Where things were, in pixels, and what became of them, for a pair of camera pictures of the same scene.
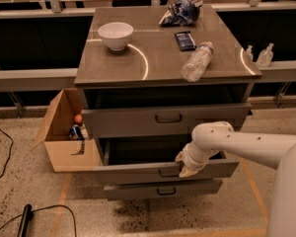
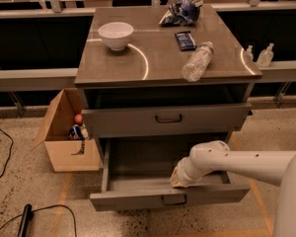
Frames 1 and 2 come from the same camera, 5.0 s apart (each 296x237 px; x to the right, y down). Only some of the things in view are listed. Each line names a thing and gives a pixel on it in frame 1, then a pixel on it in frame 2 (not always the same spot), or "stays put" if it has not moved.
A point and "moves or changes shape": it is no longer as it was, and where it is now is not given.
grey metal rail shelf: [41, 48] stays put
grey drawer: [152, 160] moves or changes shape
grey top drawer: [153, 119] stays put
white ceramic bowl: [115, 35] stays put
